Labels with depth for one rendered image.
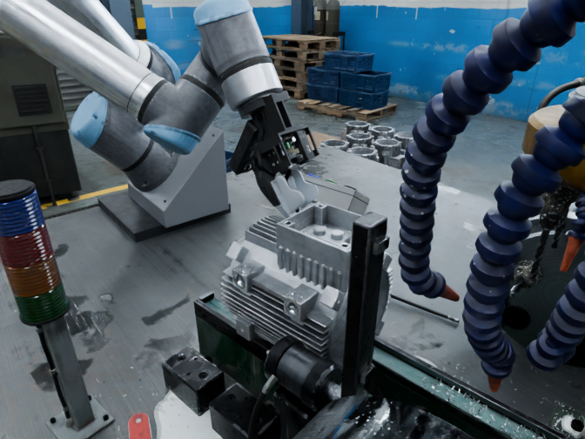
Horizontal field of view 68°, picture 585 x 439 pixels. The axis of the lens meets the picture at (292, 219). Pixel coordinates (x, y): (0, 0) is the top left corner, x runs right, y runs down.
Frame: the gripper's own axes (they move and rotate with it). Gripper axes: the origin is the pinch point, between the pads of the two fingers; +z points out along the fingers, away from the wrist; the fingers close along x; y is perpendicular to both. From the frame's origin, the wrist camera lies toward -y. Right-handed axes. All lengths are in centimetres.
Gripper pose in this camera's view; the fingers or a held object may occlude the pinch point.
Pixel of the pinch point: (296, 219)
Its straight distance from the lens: 73.9
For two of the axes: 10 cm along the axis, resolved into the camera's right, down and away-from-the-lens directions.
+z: 3.7, 9.2, 0.9
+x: 6.6, -3.3, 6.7
